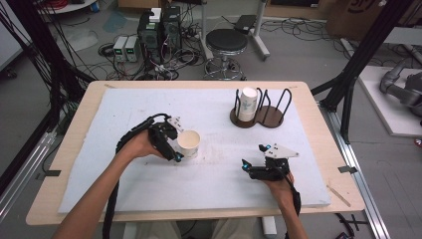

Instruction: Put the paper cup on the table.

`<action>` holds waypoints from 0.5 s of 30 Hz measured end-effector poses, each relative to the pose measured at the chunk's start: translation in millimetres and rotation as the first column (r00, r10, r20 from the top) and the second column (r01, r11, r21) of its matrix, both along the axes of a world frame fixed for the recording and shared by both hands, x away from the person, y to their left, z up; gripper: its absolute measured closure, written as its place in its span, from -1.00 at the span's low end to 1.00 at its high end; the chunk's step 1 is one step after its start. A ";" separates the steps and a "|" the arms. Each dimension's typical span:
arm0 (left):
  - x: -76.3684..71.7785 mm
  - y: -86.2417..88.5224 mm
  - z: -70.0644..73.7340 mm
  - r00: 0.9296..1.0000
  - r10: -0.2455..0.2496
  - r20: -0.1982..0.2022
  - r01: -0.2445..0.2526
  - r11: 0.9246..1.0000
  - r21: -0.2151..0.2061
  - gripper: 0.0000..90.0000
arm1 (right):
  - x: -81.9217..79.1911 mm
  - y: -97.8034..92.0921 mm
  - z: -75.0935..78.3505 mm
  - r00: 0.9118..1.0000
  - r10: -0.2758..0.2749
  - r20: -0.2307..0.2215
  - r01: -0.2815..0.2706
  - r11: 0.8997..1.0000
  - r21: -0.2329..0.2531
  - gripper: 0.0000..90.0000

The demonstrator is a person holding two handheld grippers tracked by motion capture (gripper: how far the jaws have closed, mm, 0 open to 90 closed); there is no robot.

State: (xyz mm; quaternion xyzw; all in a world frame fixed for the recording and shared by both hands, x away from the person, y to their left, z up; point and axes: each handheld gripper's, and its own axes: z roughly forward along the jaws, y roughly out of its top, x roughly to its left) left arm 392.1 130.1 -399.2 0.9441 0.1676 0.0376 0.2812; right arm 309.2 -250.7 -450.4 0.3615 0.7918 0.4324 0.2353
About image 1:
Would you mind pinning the aluminium rail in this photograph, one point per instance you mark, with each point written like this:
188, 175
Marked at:
23, 172
358, 172

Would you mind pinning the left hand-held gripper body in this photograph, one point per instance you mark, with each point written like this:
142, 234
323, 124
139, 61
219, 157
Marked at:
161, 137

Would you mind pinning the black tape piece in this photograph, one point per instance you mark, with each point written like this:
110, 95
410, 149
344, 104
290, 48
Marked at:
347, 169

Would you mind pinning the black metal frame post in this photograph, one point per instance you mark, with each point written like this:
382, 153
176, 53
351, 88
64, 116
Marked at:
40, 49
358, 63

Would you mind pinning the white table leg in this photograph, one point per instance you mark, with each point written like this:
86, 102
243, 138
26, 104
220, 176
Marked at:
269, 227

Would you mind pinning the black computer tower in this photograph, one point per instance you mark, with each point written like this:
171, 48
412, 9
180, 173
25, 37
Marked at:
171, 30
149, 36

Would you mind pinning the person's right hand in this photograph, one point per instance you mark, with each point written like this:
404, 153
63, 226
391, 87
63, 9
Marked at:
283, 191

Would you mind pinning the grey power supply unit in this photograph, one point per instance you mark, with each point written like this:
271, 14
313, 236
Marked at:
132, 49
120, 49

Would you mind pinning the person's left hand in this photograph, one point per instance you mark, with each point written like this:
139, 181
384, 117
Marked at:
139, 146

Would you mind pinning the thin wooden stick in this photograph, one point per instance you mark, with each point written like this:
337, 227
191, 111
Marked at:
338, 195

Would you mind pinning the white floor board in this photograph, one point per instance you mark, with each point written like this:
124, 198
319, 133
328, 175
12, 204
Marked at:
388, 113

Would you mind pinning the single white paper cup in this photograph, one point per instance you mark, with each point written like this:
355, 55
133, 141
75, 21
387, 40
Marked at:
189, 142

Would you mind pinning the small white box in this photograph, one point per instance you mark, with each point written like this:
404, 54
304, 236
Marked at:
155, 15

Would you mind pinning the white foam mat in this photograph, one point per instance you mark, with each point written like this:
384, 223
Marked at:
205, 192

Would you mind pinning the black round stool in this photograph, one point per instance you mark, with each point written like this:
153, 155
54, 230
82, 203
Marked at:
226, 40

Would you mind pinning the stack of white paper cups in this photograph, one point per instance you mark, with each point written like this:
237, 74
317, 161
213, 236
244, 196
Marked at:
248, 104

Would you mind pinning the person's beige trousers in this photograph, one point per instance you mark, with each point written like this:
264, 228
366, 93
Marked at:
156, 230

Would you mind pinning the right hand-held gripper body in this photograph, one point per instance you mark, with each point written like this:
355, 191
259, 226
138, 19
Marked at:
273, 171

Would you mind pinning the brown cardboard box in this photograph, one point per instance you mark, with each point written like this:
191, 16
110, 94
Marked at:
365, 16

